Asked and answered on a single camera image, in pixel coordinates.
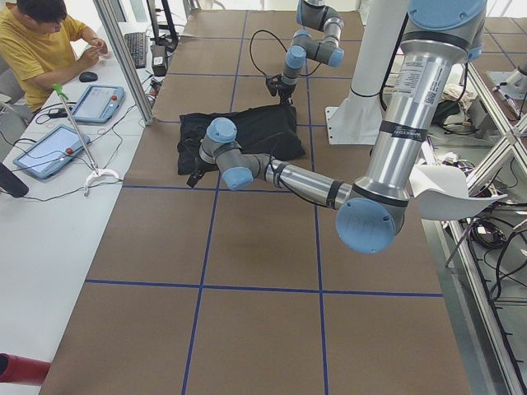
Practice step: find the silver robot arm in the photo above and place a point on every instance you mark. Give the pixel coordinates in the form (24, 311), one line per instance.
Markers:
(317, 16)
(437, 35)

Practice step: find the far blue teach pendant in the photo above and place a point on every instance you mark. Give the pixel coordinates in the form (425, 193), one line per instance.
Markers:
(98, 104)

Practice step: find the aluminium frame post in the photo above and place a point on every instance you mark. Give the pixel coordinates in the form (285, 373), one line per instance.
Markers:
(124, 59)

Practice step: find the black printed t-shirt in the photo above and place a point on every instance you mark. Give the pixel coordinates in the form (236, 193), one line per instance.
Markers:
(268, 129)

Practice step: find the black computer mouse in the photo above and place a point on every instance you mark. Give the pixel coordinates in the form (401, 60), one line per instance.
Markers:
(88, 77)

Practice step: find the blue teach pendant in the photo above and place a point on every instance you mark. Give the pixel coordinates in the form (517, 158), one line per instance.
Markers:
(51, 153)
(98, 104)

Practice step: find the near blue teach pendant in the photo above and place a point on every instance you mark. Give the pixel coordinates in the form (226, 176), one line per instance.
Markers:
(51, 153)

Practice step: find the white curved sheet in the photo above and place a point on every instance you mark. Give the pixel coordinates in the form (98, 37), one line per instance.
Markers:
(442, 194)

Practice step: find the person in yellow shirt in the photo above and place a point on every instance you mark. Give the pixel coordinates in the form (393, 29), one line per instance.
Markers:
(44, 46)

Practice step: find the black keyboard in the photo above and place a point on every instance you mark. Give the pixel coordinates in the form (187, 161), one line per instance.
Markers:
(136, 43)

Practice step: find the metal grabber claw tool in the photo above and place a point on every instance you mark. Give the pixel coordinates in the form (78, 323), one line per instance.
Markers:
(96, 171)

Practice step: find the red cylinder object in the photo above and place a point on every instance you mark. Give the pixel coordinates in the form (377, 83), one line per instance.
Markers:
(22, 370)

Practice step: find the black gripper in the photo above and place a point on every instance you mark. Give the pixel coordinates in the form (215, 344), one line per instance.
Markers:
(201, 165)
(285, 90)

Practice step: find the brown paper table cover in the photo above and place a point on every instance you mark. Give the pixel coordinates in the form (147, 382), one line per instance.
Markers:
(208, 291)

